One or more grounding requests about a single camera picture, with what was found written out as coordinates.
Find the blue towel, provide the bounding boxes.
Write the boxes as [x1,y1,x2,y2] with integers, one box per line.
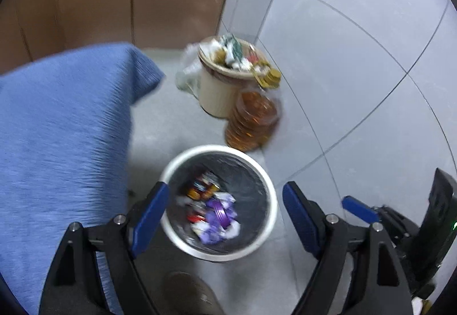
[0,42,165,315]

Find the white plastic bag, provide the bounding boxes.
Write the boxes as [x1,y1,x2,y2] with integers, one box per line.
[175,43,202,96]

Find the beige bin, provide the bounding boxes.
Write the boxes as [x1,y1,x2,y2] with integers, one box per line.
[197,35,272,118]

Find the purple plastic lid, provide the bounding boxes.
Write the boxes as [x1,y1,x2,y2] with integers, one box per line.
[207,199,232,226]

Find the pile of mixed garbage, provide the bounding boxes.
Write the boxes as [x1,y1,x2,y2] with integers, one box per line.
[202,34,270,73]

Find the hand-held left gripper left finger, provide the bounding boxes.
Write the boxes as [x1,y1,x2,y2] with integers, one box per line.
[39,182,170,315]

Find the purple wrapper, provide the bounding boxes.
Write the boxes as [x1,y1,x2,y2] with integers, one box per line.
[198,222,225,244]

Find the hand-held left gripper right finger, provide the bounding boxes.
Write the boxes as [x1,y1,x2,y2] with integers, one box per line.
[283,182,411,315]

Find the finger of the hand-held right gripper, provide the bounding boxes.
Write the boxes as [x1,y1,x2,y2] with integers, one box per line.
[342,195,382,224]

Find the brown shoe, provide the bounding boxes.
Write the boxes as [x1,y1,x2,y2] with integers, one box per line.
[164,272,222,315]

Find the white bin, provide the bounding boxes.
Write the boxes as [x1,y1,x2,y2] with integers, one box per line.
[159,144,278,263]

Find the cooking oil bottle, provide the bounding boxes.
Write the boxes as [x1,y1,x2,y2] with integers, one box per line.
[225,67,282,152]

